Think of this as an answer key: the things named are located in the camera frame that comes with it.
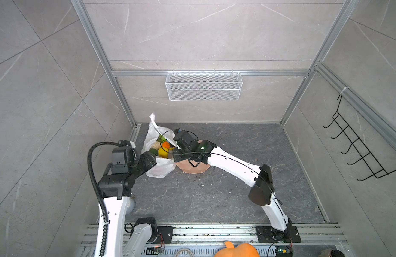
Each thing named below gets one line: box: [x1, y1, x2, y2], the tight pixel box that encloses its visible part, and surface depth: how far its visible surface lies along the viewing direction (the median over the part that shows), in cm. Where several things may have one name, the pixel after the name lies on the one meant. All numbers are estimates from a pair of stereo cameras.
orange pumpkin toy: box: [214, 240, 261, 257], surface depth 67 cm
